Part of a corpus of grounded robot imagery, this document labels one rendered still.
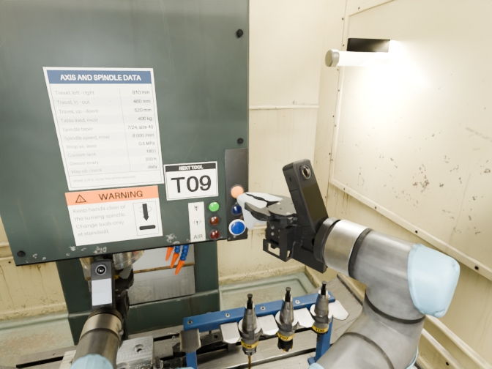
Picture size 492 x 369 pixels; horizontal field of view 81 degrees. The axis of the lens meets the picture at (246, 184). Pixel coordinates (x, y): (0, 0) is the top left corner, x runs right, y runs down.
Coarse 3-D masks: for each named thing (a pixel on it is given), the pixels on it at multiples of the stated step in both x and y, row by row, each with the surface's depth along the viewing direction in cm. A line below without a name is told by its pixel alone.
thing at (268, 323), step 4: (260, 316) 85; (264, 316) 85; (268, 316) 85; (272, 316) 85; (260, 320) 84; (264, 320) 84; (268, 320) 84; (272, 320) 84; (264, 324) 82; (268, 324) 82; (272, 324) 82; (276, 324) 82; (264, 328) 81; (268, 328) 81; (272, 328) 81; (276, 328) 81; (264, 332) 80; (268, 332) 80; (272, 332) 80; (276, 332) 80
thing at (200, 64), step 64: (0, 0) 41; (64, 0) 42; (128, 0) 44; (192, 0) 46; (0, 64) 43; (64, 64) 45; (128, 64) 47; (192, 64) 49; (0, 128) 45; (192, 128) 53; (0, 192) 48; (64, 192) 51; (64, 256) 54
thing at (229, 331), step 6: (222, 324) 82; (228, 324) 82; (234, 324) 82; (222, 330) 81; (228, 330) 81; (234, 330) 81; (222, 336) 79; (228, 336) 79; (234, 336) 79; (240, 336) 79; (228, 342) 77; (234, 342) 77
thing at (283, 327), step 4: (276, 316) 84; (296, 316) 84; (276, 320) 83; (296, 320) 83; (280, 324) 81; (284, 324) 81; (288, 324) 82; (292, 324) 81; (296, 324) 82; (280, 328) 82; (284, 328) 81; (288, 328) 82; (292, 328) 81; (296, 328) 82; (284, 332) 82; (292, 332) 82
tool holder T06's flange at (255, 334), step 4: (240, 324) 81; (260, 324) 81; (240, 328) 80; (260, 328) 80; (240, 332) 80; (244, 332) 79; (248, 332) 79; (252, 332) 79; (256, 332) 79; (260, 332) 81; (244, 336) 80; (248, 336) 78; (252, 336) 80; (256, 336) 80; (248, 340) 79
